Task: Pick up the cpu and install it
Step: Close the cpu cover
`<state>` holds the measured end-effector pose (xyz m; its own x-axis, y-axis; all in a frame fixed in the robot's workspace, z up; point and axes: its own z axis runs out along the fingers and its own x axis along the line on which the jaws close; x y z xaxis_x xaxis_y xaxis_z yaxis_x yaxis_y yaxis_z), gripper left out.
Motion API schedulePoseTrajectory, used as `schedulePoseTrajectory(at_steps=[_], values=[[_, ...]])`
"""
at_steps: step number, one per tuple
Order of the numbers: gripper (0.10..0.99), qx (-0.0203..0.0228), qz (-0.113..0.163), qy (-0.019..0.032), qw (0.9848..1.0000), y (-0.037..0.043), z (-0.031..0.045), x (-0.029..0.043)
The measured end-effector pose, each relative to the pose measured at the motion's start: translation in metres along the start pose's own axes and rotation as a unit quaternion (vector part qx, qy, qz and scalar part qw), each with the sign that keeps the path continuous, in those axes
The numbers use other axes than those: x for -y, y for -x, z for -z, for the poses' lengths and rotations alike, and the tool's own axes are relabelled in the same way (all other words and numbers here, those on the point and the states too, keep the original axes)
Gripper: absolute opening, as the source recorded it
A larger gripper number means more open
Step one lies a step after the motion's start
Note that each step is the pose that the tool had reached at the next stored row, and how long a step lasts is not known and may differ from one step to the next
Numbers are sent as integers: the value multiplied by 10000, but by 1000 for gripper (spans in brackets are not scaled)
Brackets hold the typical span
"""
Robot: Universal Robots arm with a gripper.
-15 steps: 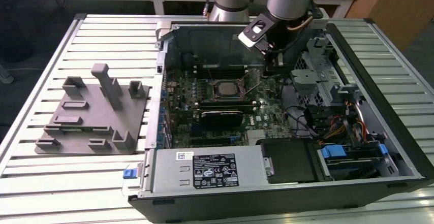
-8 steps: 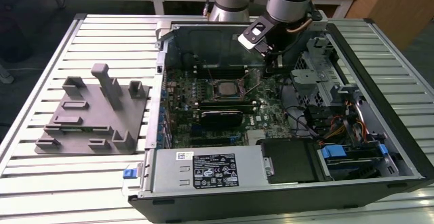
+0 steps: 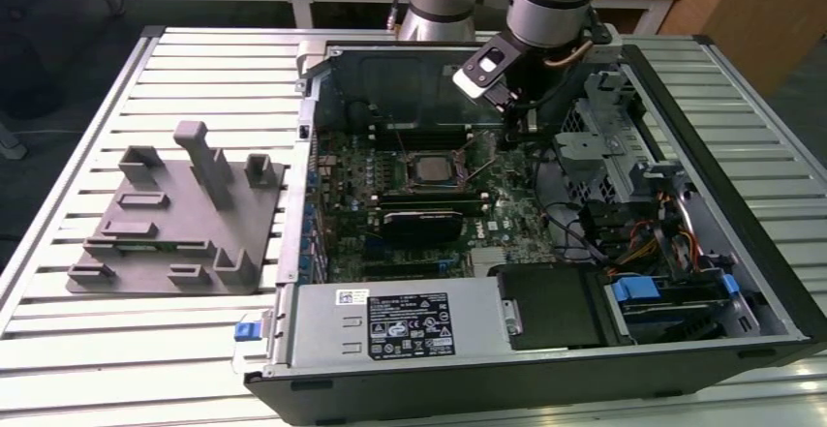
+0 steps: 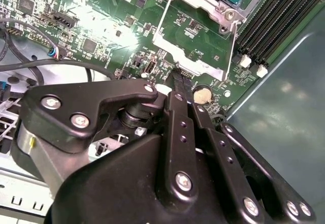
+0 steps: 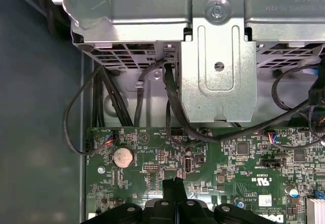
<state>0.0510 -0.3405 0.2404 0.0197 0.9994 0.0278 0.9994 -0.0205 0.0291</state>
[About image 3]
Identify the silver CPU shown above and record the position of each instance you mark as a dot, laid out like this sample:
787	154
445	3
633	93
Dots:
432	168

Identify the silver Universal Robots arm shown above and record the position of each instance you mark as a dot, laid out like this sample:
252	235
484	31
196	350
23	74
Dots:
549	10

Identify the CPU socket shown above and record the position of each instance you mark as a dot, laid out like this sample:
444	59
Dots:
407	170

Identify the grey metal drive cage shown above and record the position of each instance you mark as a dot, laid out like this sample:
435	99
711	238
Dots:
584	151

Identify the green motherboard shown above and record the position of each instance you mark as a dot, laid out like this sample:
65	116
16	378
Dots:
516	194

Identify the black graphics card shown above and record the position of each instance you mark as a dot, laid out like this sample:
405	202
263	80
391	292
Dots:
420	227

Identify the silver chipset heat sink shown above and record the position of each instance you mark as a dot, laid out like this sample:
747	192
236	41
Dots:
488	258

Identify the wooden cabinet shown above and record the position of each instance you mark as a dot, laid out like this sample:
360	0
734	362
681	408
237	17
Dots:
762	20

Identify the blue disk carrier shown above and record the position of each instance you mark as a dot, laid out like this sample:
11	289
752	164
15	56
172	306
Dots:
636	290

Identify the black plastic shroud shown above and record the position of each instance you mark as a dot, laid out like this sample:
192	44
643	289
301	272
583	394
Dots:
555	306

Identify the small blue carrier tab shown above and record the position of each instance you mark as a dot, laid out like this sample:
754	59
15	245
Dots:
731	285

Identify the metal disk bay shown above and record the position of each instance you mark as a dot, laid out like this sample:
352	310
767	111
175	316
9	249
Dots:
743	323

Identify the silver power supply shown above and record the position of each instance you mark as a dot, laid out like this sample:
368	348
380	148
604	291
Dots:
323	335

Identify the grey parts rack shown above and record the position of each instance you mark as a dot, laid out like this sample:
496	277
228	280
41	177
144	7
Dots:
187	233

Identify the black PC case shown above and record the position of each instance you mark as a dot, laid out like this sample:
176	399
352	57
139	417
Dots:
452	388

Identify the blue case latch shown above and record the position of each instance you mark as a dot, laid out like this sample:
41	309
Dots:
247	331

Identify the green RAM stick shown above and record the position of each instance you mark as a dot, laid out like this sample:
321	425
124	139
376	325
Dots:
145	248

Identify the pale furniture foot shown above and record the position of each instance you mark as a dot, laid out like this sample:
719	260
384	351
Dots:
9	146

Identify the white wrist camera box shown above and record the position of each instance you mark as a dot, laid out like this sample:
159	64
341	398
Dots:
468	83

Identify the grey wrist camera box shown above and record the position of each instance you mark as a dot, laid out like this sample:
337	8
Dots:
607	49

